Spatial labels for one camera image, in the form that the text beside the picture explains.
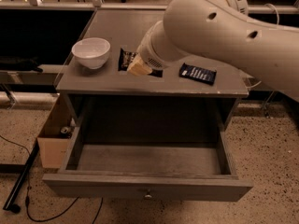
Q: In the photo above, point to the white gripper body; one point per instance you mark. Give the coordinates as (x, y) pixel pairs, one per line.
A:
(149, 54)

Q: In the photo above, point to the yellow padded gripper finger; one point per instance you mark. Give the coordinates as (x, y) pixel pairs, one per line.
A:
(138, 67)

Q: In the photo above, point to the black chocolate rxbar wrapper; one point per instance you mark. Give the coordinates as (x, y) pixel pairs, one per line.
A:
(126, 57)

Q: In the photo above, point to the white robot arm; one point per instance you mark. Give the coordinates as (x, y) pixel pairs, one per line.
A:
(221, 30)

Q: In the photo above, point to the dark blue rxbar wrapper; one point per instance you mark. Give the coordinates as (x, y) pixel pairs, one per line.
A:
(197, 74)

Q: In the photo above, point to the open grey top drawer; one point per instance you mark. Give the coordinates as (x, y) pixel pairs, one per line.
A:
(184, 161)

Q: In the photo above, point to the round metal drawer knob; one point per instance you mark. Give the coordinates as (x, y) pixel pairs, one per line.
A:
(148, 196)

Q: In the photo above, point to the white ceramic bowl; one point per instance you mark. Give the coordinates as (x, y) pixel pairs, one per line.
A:
(91, 52)

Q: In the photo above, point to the cardboard box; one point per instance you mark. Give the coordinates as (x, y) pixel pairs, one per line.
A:
(52, 146)

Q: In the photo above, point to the black metal floor bar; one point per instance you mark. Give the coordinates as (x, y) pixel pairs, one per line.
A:
(23, 171)

